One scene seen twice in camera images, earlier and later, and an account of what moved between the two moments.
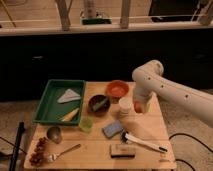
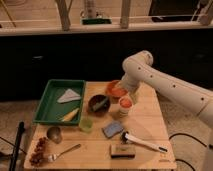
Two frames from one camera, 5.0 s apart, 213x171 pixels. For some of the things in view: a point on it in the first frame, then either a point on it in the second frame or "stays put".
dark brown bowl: [103, 109] stays put
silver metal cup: [54, 133] stays put
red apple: [138, 107] → [126, 102]
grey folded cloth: [69, 95] stays put
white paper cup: [125, 104] stays put
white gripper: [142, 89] → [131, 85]
